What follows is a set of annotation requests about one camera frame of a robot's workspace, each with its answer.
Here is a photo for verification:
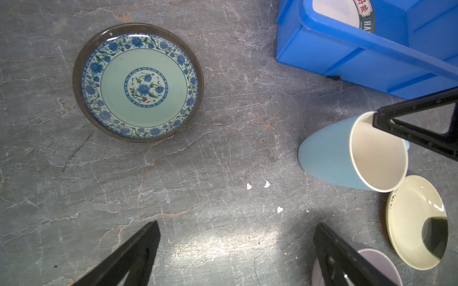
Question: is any green patterned small plate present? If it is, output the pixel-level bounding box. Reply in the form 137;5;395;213
72;23;204;143

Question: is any cream floral plate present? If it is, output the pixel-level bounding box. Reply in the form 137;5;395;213
385;175;448;271

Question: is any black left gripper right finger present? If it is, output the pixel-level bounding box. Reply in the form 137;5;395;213
313;223;396;286

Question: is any light blue mug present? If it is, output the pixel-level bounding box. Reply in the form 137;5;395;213
298;112;409;193

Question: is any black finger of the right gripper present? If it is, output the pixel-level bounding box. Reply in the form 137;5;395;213
371;86;458;162

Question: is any purple bowl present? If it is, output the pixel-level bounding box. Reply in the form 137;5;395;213
311;248;403;286

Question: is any blue plastic bin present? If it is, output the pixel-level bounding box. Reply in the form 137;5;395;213
276;1;458;100

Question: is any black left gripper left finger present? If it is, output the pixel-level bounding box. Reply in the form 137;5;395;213
75;221;161;286

